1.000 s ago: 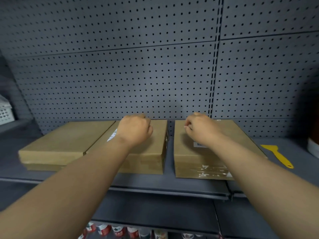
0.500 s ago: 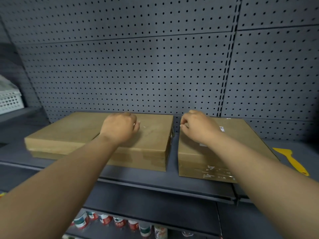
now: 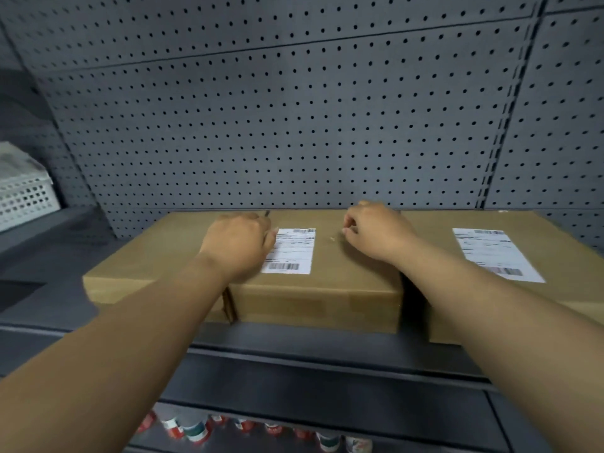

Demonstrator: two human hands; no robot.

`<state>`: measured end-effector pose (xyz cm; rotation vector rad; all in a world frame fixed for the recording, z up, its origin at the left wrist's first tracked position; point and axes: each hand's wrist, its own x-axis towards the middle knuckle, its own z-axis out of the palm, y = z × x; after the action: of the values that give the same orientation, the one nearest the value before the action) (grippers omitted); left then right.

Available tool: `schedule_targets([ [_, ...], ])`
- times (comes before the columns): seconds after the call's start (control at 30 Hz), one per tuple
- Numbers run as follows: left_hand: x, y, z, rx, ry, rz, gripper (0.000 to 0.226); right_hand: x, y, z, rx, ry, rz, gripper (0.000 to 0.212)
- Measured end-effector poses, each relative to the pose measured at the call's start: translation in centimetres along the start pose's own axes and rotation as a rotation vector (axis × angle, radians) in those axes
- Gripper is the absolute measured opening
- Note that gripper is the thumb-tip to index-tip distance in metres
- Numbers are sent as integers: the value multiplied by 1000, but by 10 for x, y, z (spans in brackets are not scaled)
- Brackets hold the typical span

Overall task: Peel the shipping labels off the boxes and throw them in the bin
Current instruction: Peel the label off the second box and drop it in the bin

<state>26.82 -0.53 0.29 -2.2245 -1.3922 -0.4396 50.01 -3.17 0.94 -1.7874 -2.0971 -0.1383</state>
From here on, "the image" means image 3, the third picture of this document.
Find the person's left hand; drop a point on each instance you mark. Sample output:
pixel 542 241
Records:
pixel 236 245

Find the person's right hand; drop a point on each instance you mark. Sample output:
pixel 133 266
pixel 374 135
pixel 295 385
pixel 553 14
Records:
pixel 382 235

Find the white barcode label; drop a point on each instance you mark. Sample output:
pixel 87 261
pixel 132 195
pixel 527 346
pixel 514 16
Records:
pixel 292 252
pixel 495 254

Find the brown cardboard box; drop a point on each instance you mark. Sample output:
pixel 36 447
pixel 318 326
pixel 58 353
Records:
pixel 330 297
pixel 557 240
pixel 155 250

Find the person's right forearm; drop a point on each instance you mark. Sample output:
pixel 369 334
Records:
pixel 519 334

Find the person's left forearm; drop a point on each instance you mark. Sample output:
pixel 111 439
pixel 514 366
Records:
pixel 104 363

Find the grey pegboard back panel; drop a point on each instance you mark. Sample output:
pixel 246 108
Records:
pixel 283 113

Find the grey metal shelf board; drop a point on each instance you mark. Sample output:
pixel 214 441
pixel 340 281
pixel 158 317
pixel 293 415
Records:
pixel 66 301

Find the grey metal side shelf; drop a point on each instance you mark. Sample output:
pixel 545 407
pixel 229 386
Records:
pixel 56 226

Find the white plastic mesh basket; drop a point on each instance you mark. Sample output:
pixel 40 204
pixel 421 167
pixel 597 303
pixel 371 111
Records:
pixel 28 202

